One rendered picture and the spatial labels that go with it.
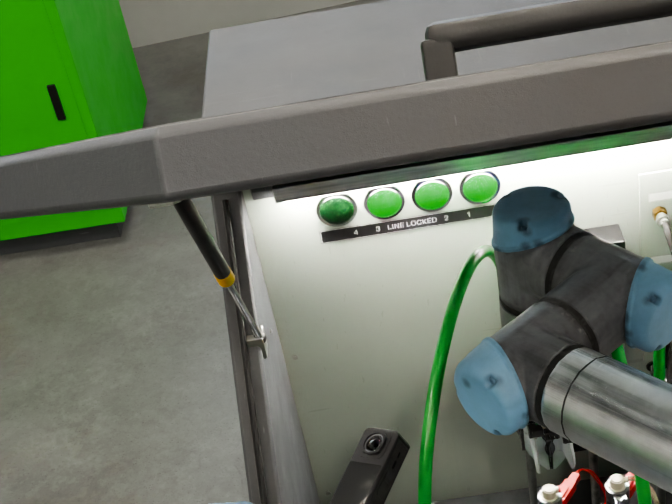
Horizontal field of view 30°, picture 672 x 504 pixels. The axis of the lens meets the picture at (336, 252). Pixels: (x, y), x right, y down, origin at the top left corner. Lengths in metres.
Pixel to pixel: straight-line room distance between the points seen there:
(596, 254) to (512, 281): 0.09
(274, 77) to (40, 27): 2.19
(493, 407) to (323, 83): 0.67
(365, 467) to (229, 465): 2.03
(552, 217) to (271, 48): 0.67
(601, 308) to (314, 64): 0.68
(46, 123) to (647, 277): 3.00
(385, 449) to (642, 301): 0.30
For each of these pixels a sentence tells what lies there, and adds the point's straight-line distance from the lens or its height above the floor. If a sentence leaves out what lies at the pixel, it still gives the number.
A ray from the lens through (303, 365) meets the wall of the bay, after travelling 1.72.
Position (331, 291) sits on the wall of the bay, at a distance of 1.64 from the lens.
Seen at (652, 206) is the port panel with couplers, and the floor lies 1.31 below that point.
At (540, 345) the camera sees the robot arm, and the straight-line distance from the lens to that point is 1.04.
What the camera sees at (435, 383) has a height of 1.39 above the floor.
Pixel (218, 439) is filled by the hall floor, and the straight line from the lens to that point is 3.33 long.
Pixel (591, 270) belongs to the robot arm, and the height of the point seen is 1.56.
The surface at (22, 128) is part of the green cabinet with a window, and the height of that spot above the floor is 0.48.
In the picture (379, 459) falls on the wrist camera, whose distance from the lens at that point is 1.23.
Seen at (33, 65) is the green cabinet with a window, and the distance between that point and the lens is 3.84.
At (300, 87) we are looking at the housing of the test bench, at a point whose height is 1.50.
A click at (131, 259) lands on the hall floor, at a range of 4.06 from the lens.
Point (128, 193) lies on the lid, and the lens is 0.63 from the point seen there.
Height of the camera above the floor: 2.25
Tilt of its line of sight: 36 degrees down
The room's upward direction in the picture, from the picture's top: 12 degrees counter-clockwise
